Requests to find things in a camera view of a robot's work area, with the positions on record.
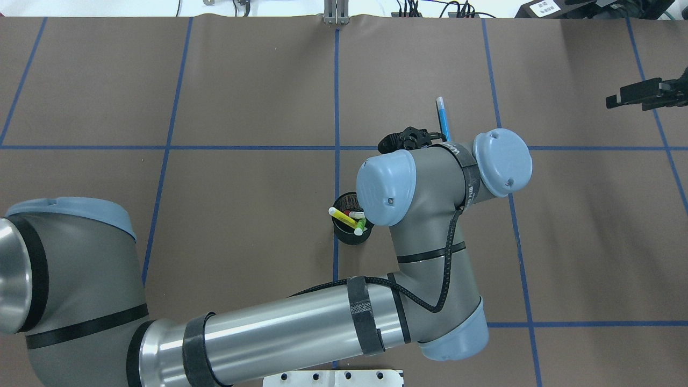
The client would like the black braided cable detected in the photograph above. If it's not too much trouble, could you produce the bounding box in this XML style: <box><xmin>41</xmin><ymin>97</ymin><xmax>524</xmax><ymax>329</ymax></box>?
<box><xmin>288</xmin><ymin>207</ymin><xmax>465</xmax><ymax>314</ymax></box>

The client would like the green highlighter pen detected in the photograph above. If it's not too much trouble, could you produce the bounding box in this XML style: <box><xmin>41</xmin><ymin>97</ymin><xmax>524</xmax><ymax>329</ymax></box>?
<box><xmin>354</xmin><ymin>218</ymin><xmax>367</xmax><ymax>236</ymax></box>

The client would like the yellow highlighter pen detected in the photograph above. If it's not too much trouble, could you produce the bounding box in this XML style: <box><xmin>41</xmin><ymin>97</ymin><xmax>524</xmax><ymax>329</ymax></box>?
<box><xmin>328</xmin><ymin>207</ymin><xmax>357</xmax><ymax>229</ymax></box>

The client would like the black mesh pen cup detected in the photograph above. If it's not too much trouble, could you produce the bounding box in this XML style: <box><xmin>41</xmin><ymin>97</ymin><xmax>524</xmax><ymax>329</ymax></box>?
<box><xmin>330</xmin><ymin>191</ymin><xmax>375</xmax><ymax>246</ymax></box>

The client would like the blue marker pen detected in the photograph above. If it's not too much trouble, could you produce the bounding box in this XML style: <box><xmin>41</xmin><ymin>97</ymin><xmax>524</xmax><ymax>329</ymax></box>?
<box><xmin>435</xmin><ymin>96</ymin><xmax>452</xmax><ymax>141</ymax></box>

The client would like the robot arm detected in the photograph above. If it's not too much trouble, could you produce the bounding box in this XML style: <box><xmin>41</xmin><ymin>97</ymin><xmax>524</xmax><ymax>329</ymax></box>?
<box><xmin>2</xmin><ymin>128</ymin><xmax>533</xmax><ymax>386</ymax></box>

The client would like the white pedestal base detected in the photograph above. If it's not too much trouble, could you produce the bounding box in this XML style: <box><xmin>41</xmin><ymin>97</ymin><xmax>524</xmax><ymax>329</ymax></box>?
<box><xmin>262</xmin><ymin>369</ymin><xmax>405</xmax><ymax>386</ymax></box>

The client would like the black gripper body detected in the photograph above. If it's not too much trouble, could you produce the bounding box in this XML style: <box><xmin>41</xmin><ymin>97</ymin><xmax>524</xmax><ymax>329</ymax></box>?
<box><xmin>377</xmin><ymin>126</ymin><xmax>447</xmax><ymax>154</ymax></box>

